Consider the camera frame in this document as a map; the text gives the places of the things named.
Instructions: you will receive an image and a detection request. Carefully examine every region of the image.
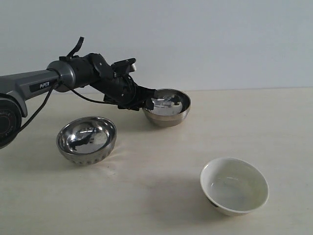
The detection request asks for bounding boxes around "smooth stainless steel bowl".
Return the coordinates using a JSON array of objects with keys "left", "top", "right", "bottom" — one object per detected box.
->
[{"left": 143, "top": 89, "right": 191, "bottom": 128}]

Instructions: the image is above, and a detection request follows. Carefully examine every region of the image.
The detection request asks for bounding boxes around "white ceramic bowl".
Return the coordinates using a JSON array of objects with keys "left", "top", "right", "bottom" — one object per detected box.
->
[{"left": 199, "top": 157, "right": 269, "bottom": 216}]

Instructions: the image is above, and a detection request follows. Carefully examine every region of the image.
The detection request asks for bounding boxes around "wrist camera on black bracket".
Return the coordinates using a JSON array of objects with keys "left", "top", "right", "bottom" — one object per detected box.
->
[{"left": 111, "top": 58, "right": 136, "bottom": 74}]

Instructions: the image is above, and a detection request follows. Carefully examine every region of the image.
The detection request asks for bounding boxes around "black cable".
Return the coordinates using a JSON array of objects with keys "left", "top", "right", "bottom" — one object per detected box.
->
[{"left": 18, "top": 36, "right": 137, "bottom": 134}]

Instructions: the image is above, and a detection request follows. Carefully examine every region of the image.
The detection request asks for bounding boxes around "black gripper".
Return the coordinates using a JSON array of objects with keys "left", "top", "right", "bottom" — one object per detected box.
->
[{"left": 91, "top": 75, "right": 157, "bottom": 110}]

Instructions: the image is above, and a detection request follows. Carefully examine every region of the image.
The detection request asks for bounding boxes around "steel bowl with ribbed base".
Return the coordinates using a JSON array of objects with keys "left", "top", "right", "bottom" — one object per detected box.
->
[{"left": 56, "top": 116, "right": 117, "bottom": 166}]

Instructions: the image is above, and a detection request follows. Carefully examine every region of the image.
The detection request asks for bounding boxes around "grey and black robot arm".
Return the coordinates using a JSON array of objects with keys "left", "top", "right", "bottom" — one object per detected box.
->
[{"left": 0, "top": 53, "right": 157, "bottom": 148}]

